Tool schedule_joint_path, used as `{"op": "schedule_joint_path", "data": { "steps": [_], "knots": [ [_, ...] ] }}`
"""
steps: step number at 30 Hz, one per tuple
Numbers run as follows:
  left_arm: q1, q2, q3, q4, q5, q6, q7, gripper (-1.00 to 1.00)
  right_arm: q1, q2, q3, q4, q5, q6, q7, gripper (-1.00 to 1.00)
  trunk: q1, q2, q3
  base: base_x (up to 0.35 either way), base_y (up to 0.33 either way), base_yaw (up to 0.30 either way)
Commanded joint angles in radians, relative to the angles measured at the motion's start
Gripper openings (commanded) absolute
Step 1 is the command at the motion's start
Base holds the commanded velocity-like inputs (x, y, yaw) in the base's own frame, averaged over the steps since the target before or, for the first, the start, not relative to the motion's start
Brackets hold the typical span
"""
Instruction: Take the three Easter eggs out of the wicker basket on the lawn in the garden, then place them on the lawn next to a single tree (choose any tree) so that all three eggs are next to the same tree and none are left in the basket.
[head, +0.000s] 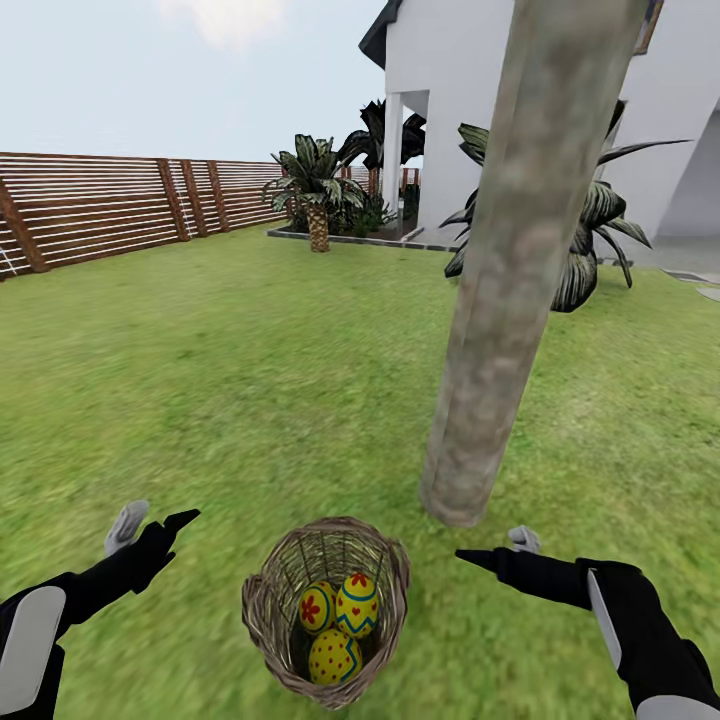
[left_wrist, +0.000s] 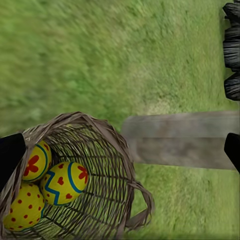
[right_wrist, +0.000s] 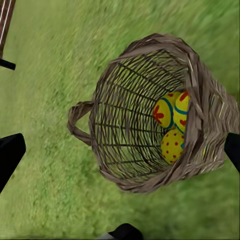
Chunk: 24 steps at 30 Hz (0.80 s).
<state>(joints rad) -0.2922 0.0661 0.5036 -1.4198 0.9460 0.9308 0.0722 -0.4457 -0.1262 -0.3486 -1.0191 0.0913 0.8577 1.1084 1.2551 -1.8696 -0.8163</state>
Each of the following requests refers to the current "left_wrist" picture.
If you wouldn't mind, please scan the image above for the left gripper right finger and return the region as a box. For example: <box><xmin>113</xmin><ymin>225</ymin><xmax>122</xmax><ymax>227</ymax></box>
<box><xmin>224</xmin><ymin>133</ymin><xmax>240</xmax><ymax>173</ymax></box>

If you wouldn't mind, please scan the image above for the wicker basket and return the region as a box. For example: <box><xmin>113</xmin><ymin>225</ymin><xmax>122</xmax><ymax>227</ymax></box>
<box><xmin>0</xmin><ymin>111</ymin><xmax>156</xmax><ymax>240</ymax></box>

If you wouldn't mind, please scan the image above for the easter egg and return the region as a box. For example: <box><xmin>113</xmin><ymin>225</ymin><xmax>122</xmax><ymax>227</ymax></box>
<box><xmin>3</xmin><ymin>182</ymin><xmax>47</xmax><ymax>233</ymax></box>
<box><xmin>39</xmin><ymin>160</ymin><xmax>90</xmax><ymax>208</ymax></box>
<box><xmin>21</xmin><ymin>140</ymin><xmax>52</xmax><ymax>184</ymax></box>

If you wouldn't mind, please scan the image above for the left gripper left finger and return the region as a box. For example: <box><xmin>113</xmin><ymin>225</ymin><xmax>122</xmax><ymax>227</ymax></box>
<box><xmin>0</xmin><ymin>133</ymin><xmax>26</xmax><ymax>193</ymax></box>

